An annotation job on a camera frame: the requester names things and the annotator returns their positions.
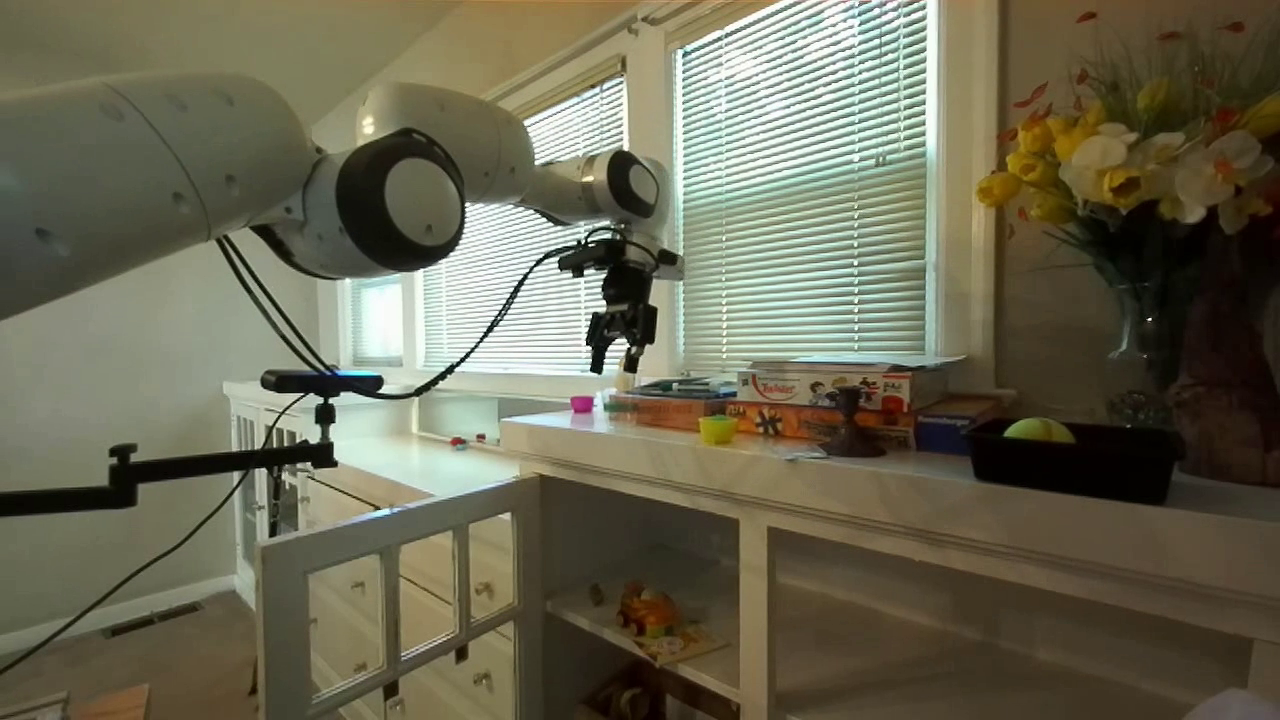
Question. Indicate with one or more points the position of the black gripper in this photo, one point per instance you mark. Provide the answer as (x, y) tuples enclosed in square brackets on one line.
[(620, 306)]

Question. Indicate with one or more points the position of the yellow-green tennis ball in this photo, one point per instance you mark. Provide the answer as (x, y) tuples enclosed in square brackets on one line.
[(1039, 430)]

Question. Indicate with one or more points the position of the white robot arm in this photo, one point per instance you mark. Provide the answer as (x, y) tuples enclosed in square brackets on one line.
[(134, 175)]

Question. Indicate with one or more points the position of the long orange cardboard box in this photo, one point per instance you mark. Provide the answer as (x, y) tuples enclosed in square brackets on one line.
[(680, 412)]

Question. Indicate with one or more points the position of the orange printed game box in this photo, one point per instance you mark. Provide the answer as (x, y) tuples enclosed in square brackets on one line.
[(786, 425)]

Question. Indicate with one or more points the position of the white printed game box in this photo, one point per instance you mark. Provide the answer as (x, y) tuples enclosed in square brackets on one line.
[(812, 390)]

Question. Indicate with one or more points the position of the blue and orange box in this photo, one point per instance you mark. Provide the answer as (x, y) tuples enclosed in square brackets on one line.
[(951, 430)]

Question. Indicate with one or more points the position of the black shallow box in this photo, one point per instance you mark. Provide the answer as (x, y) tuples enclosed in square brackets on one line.
[(1074, 467)]

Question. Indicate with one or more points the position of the pink plastic cup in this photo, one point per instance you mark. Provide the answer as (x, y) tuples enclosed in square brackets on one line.
[(580, 407)]

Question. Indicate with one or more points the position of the white window blind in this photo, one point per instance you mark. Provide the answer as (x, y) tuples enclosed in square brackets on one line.
[(800, 184), (533, 321)]

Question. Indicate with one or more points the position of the yellow plastic cup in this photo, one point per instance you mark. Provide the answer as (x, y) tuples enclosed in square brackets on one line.
[(719, 430)]

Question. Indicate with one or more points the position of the white drawer dresser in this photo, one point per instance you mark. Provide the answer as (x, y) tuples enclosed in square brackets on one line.
[(400, 463)]

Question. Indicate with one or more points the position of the small dark-filled glass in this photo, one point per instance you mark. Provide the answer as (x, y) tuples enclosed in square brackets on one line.
[(852, 425)]

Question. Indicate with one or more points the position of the orange toy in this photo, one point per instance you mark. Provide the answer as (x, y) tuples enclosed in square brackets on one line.
[(650, 613)]

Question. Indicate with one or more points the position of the white shelf cabinet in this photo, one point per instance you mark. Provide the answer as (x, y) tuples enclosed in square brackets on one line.
[(932, 514)]

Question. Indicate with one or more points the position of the white glass-paned cabinet door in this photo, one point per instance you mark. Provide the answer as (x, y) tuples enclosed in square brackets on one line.
[(284, 602)]

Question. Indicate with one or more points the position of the yellow and white flower bouquet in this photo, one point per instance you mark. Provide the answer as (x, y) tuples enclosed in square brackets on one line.
[(1132, 161)]

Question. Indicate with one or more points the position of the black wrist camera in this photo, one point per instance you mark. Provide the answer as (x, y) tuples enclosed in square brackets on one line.
[(624, 257)]

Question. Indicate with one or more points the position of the black stereo camera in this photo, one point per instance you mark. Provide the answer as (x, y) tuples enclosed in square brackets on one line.
[(320, 381)]

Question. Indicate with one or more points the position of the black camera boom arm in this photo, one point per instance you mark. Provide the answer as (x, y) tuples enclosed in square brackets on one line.
[(203, 467)]

